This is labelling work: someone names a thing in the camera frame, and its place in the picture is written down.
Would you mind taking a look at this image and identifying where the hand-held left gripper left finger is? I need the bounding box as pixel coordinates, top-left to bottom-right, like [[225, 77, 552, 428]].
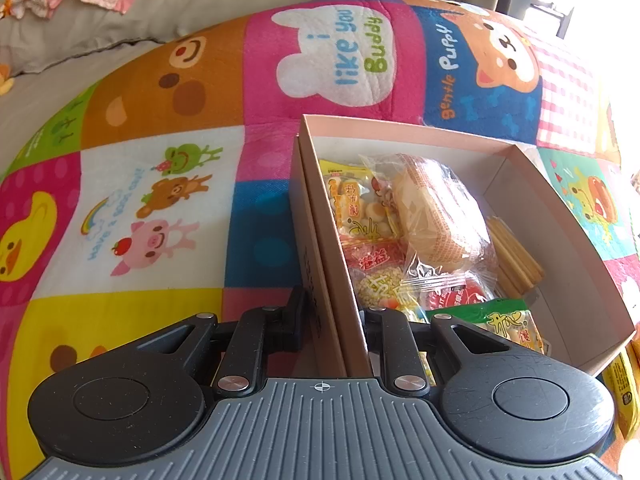
[[162, 285, 308, 398]]

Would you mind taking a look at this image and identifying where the green small buns packet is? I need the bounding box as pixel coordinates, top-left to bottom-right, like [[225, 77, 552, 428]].
[[424, 298, 547, 357]]

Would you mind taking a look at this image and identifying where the puffed grain bar packet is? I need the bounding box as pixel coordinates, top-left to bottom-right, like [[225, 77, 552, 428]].
[[356, 260, 418, 312]]

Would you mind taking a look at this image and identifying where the printed cartoon blanket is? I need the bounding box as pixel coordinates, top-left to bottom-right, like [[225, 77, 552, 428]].
[[0, 0, 640, 480]]

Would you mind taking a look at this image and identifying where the yellow snack packet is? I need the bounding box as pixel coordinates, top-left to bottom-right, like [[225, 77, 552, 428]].
[[601, 349, 640, 442]]

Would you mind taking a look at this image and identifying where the pink cardboard box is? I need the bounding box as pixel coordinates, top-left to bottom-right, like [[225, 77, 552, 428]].
[[297, 114, 637, 379]]

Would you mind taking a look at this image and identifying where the yellow small buns packet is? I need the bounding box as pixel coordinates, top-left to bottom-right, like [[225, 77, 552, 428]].
[[319, 158, 402, 242]]

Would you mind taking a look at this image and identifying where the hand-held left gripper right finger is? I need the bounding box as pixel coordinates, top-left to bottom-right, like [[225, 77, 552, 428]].
[[361, 307, 538, 402]]

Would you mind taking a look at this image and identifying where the red white snack packet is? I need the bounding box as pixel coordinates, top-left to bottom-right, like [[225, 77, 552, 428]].
[[416, 271, 497, 312]]

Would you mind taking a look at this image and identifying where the biscuit sticks tray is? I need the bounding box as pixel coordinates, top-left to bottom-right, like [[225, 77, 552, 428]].
[[484, 215, 547, 302]]

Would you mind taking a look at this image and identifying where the red jelly cup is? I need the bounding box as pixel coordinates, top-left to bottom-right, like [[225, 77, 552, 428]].
[[344, 239, 407, 273]]

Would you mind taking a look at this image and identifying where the cartoon print bread packet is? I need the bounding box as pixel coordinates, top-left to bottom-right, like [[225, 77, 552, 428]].
[[359, 153, 499, 282]]

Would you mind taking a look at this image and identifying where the black chair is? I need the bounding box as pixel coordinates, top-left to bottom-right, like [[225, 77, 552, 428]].
[[529, 0, 577, 39]]

